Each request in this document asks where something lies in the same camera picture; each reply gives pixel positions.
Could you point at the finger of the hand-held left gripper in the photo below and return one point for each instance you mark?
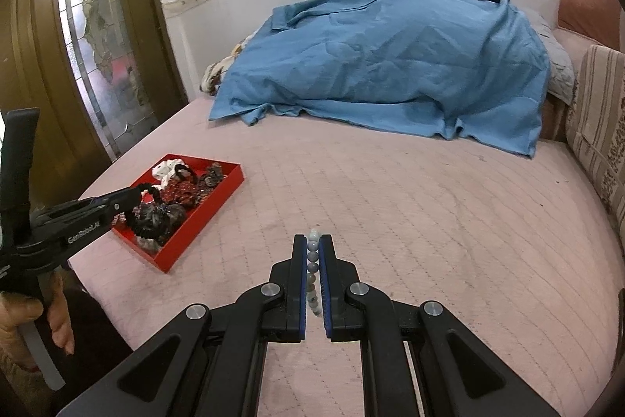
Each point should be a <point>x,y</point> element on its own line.
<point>132,197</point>

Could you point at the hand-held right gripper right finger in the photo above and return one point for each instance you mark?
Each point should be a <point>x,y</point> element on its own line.
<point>327,299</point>

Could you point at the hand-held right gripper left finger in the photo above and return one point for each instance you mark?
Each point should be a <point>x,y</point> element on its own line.
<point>303,299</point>

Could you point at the white scrunchie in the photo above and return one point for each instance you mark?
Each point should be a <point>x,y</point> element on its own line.
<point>161,170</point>

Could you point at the red tray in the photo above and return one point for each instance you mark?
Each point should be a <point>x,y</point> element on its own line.
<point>215,207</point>

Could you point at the person's left forearm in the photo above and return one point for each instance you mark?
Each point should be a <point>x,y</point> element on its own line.
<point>19,392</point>

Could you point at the person's left hand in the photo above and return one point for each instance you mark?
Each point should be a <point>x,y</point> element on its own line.
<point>14,319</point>

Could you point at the grey fuzzy scrunchie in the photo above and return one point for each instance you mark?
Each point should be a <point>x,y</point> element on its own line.
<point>166,212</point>

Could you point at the pink quilted mattress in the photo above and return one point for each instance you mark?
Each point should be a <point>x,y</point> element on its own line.
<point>415,212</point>

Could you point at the patterned cloth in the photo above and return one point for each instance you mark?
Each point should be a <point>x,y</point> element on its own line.
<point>215,75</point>

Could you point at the wooden door with glass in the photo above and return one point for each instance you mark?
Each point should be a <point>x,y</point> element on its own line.
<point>88,31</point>

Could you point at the blue cloth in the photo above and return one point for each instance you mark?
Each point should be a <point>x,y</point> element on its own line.
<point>381,55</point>

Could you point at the striped cushion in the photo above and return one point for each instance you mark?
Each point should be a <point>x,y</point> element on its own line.
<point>595,119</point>

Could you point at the grey white pillow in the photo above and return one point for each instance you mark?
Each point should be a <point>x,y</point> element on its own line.
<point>556,55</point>

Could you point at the pink cushion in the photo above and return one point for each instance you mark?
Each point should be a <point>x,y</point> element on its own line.
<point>591,14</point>

